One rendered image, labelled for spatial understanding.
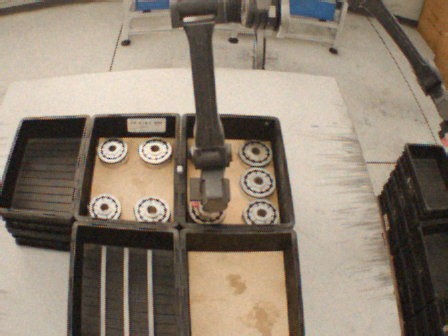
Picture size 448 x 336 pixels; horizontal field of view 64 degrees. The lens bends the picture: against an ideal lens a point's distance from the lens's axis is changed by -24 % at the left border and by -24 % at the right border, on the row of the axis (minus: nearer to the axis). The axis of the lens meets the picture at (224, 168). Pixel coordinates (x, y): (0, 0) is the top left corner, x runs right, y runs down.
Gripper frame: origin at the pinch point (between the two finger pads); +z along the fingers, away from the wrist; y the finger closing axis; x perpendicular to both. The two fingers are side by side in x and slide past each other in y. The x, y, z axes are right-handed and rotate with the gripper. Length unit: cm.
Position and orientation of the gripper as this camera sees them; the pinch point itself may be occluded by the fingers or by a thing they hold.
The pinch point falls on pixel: (207, 206)
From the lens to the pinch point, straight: 124.9
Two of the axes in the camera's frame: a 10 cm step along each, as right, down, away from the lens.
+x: -0.5, -8.3, 5.6
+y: 9.9, 0.2, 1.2
